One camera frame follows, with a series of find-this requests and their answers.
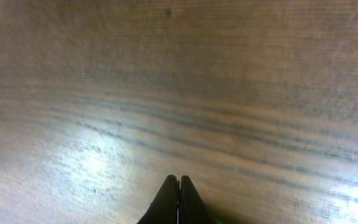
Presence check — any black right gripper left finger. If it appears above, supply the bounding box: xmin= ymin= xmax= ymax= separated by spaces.
xmin=137 ymin=175 xmax=178 ymax=224

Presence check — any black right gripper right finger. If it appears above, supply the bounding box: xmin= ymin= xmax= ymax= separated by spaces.
xmin=178 ymin=175 xmax=215 ymax=224

